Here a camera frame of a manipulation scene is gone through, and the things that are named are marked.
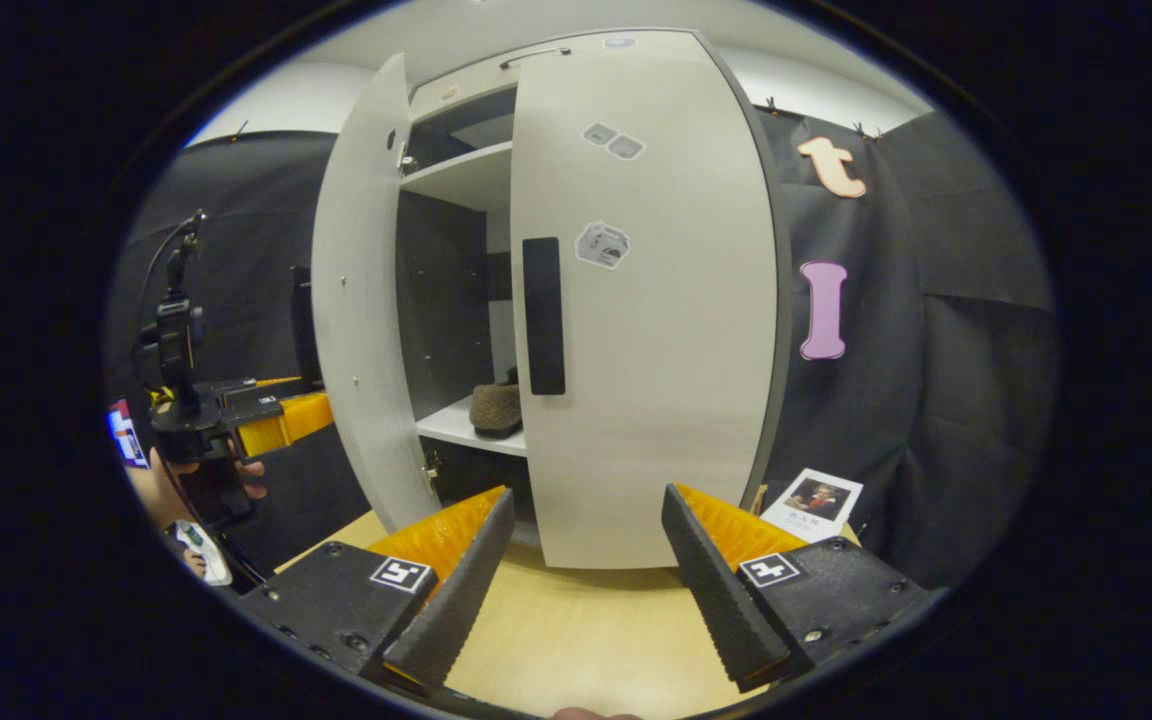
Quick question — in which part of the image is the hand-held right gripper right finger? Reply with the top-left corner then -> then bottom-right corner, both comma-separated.
661,483 -> 937,694

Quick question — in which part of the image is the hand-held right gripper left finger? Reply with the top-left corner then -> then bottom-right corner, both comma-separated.
236,486 -> 517,698

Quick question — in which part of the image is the white cabinet door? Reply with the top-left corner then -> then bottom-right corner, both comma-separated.
510,30 -> 783,572
311,53 -> 443,535

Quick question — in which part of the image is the brown fuzzy shoe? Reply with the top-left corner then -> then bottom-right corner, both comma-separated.
467,367 -> 525,442

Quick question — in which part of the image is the white shoe cabinet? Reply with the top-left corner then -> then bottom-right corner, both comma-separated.
311,28 -> 795,572

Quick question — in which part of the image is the white cabinet drawer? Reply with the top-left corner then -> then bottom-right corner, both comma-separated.
408,30 -> 707,123

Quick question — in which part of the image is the red blue printed patch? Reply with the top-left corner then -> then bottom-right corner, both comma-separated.
107,399 -> 153,470

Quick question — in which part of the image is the white photo card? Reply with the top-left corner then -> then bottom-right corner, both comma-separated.
758,467 -> 865,545

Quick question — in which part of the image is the white printed paper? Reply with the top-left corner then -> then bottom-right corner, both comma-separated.
173,519 -> 235,589

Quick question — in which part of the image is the black drawer handle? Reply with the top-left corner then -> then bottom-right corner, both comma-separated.
498,45 -> 574,72

